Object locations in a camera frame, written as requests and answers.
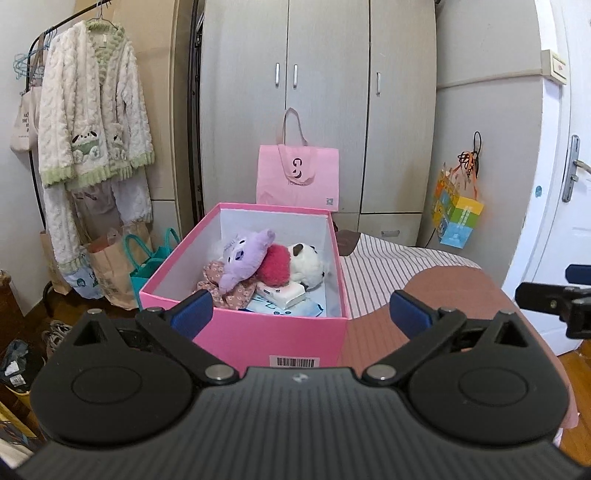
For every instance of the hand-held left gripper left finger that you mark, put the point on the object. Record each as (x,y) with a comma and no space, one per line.
(194,314)

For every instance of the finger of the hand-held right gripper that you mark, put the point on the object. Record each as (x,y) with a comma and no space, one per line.
(579,273)
(540,297)

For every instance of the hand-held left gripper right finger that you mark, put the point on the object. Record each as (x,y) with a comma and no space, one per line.
(408,314)

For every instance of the floral fabric scrunchie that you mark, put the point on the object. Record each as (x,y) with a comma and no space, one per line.
(231,296)

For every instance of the white mesh gauze bag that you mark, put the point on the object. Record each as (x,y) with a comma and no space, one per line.
(217,251)

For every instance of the purple plush toy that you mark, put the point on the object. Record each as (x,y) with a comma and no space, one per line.
(240,263)

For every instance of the pink cardboard box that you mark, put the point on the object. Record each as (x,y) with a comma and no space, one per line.
(277,337)

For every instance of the small white tissue packet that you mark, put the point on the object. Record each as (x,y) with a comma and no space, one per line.
(284,295)

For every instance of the pink fluffy pompom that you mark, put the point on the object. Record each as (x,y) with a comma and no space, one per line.
(274,265)

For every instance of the white brown plush dog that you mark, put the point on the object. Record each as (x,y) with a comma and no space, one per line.
(309,267)

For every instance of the white door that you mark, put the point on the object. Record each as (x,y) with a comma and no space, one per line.
(545,230)

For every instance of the teal paper bag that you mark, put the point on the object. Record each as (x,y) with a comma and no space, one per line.
(147,272)

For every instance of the teal round door sticker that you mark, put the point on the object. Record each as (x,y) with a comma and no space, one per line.
(538,191)

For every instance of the colourful gift bag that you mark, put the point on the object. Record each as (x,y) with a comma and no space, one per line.
(459,221)

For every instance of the grey white sneakers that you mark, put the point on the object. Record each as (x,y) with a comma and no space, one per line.
(57,334)

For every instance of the white fleece pajama pants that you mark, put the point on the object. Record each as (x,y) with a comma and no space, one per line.
(60,221)

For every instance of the pink paper bag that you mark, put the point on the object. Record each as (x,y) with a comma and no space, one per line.
(298,184)

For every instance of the black clothes rack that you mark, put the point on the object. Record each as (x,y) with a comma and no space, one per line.
(193,138)

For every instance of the white green fleece robe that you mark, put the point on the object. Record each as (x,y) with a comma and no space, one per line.
(92,101)

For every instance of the cream tote bag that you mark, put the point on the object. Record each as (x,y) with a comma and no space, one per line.
(25,124)

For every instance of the grey wardrobe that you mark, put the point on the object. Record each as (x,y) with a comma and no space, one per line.
(323,46)

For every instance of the teal clothes hangers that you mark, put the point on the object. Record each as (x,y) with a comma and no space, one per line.
(23,64)

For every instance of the black wall hook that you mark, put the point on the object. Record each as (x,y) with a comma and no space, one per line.
(477,143)

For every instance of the beige wall switch box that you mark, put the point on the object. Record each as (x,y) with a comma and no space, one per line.
(554,67)

